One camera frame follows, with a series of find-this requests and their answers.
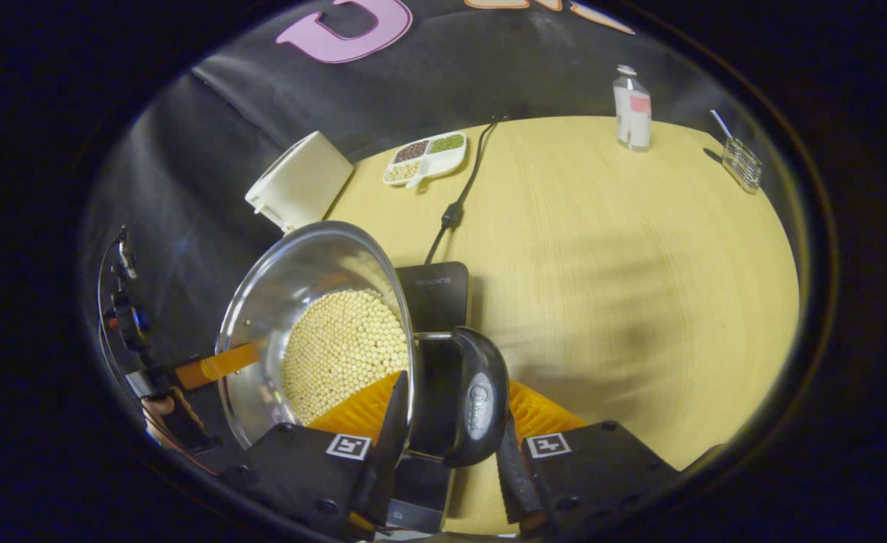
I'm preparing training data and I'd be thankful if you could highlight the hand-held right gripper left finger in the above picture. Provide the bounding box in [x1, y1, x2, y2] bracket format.
[221, 370, 412, 540]

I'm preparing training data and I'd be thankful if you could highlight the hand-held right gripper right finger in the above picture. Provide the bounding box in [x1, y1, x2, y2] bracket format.
[495, 379, 678, 538]

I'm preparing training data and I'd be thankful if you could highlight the stainless steel pot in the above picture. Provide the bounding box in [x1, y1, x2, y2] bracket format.
[216, 220, 511, 468]

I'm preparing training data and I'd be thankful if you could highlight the black induction cooktop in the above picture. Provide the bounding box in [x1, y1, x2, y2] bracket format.
[387, 261, 471, 532]

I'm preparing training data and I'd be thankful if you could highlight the heap of yellow soybeans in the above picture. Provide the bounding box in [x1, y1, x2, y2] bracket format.
[281, 289, 410, 425]

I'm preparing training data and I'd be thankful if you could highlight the white toaster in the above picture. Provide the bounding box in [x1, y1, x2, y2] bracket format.
[245, 131, 354, 233]

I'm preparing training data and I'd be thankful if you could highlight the white divided dish with beans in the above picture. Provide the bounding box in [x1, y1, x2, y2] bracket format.
[382, 132, 468, 189]

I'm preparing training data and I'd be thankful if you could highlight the black power cable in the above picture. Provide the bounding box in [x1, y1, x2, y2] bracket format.
[423, 115, 508, 265]

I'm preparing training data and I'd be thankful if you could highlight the small wire mesh basket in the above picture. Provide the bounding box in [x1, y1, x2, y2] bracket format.
[720, 136, 763, 193]

